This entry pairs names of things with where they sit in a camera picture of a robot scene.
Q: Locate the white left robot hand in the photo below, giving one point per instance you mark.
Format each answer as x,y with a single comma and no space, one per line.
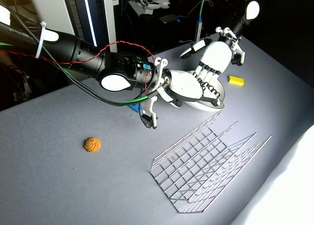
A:
219,54

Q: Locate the white gadget on shelf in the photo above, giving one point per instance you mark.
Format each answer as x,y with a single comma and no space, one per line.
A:
152,2

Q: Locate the yellow block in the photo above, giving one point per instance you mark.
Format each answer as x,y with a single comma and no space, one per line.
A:
236,80

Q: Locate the grey adapter stick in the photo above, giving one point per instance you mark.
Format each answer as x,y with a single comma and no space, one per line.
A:
198,29

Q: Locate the grey power bank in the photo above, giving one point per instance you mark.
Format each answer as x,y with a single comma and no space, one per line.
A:
168,18

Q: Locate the blue block with two holes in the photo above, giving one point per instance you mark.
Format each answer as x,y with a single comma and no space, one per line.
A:
133,108

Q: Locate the orange swirl cookie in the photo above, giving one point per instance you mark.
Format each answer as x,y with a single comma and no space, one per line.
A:
92,144

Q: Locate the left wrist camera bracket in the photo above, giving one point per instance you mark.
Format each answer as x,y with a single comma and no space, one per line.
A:
239,54

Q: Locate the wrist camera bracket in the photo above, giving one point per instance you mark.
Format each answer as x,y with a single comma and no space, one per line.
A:
152,107
239,54

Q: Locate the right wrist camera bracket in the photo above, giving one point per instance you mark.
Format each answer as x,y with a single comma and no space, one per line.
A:
152,107

